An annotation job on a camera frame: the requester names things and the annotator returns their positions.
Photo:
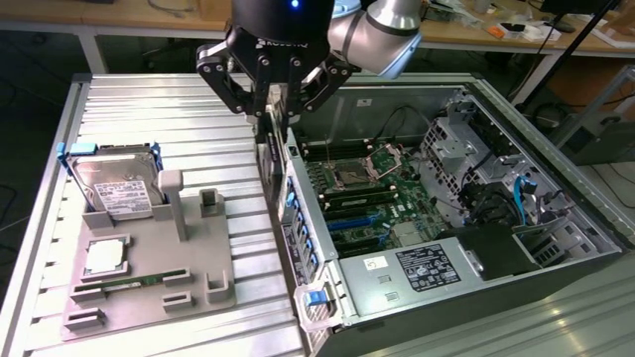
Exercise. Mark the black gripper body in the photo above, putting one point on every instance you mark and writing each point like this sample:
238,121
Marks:
277,22

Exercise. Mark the black tripod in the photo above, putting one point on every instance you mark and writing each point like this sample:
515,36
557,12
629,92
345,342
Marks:
168,52

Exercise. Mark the black RAM slot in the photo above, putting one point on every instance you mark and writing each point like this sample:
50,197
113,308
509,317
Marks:
339,155
355,189
337,145

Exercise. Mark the thin locking lever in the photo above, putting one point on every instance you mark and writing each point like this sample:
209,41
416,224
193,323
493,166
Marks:
329,148

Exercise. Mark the metal socket cover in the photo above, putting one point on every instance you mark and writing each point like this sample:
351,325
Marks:
384,158

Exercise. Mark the CPU socket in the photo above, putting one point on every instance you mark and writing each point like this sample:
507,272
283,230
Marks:
355,175

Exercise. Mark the perforated metal disk bay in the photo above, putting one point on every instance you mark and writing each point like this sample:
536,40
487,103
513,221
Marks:
445,148

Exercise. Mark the dark RAM stick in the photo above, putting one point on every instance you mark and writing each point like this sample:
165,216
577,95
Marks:
356,202

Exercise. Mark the green motherboard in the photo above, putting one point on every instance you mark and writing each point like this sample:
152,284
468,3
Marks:
411,197

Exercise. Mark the hard disk with blue caddy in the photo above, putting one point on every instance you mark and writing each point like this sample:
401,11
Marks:
118,186

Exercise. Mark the blue expansion slot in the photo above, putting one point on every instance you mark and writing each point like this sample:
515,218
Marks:
352,222

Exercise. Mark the black expansion slot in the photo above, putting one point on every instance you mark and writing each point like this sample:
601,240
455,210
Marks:
356,244

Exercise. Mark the white plastic holder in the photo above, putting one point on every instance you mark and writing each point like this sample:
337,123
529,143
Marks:
531,31

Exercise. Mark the grey parts rack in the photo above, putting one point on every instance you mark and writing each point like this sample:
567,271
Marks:
148,245

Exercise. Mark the black slanted pole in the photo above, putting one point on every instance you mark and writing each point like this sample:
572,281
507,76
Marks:
563,56

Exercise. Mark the silver CPU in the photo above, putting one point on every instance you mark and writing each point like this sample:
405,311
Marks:
104,256

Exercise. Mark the grey power supply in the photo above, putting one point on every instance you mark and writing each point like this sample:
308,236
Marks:
376,286

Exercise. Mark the blue case latch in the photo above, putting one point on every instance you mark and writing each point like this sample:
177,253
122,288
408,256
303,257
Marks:
315,298

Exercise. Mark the green RAM stick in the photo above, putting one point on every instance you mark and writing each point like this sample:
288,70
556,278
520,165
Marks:
128,281

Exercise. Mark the black monitor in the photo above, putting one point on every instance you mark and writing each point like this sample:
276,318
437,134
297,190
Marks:
580,5

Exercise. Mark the dark grey box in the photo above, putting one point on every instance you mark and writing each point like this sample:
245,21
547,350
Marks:
604,141

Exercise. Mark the open black PC case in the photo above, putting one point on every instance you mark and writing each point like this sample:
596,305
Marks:
496,297

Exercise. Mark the wooden desk white frame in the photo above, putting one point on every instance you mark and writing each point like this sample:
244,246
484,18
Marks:
49,11

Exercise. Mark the aluminium frame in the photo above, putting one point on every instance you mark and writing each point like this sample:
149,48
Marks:
625,72

